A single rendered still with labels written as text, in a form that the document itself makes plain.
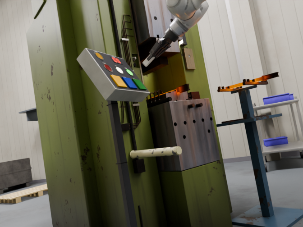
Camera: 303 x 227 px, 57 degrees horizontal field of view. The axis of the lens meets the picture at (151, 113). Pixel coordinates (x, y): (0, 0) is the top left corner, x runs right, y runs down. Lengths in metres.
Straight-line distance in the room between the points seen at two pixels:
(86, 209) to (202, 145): 0.95
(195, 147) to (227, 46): 3.70
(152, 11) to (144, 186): 1.18
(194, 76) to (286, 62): 3.10
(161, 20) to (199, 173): 1.07
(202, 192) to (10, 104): 7.36
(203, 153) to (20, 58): 7.11
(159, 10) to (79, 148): 1.14
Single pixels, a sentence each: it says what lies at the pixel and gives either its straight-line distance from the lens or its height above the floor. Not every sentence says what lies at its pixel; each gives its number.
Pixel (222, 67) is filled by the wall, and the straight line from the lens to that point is 5.36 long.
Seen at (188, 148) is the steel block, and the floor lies 0.60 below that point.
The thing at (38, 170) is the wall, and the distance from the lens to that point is 8.03.
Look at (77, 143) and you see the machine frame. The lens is 2.15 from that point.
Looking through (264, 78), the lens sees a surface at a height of 0.98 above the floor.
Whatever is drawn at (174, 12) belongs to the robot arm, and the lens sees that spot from 1.32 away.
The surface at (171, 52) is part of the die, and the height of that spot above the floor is 1.27.
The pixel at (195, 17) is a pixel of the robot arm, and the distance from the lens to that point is 1.44.
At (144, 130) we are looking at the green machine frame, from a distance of 1.89.
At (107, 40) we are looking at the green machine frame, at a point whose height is 1.38.
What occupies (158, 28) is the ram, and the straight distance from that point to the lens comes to 2.01.
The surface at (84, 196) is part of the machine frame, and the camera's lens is 2.18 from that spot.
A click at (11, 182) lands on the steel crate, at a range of 7.34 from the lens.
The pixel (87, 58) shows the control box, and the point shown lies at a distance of 1.44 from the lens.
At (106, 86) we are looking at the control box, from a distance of 1.35.
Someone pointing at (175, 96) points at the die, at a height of 0.96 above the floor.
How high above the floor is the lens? 0.72
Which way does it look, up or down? 4 degrees up
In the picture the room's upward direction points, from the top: 10 degrees counter-clockwise
